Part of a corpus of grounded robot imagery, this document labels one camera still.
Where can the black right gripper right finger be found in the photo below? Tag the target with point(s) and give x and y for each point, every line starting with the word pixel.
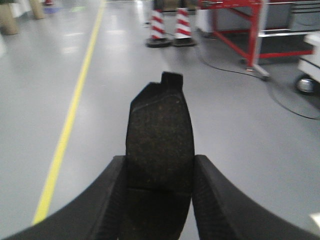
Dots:
pixel 223 212

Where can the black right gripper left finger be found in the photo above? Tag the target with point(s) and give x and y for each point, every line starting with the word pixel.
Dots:
pixel 95 214

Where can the grey brake pad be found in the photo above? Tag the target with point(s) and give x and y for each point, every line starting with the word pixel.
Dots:
pixel 159 161

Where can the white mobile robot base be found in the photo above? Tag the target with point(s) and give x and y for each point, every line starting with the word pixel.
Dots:
pixel 309 82

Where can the red white traffic cone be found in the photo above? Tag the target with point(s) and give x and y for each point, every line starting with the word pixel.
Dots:
pixel 157 37

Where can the red grey metal stand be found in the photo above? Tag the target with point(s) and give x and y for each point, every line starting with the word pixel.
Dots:
pixel 256 12

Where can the beige cylindrical bin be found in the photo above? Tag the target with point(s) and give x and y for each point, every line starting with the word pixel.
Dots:
pixel 8 23

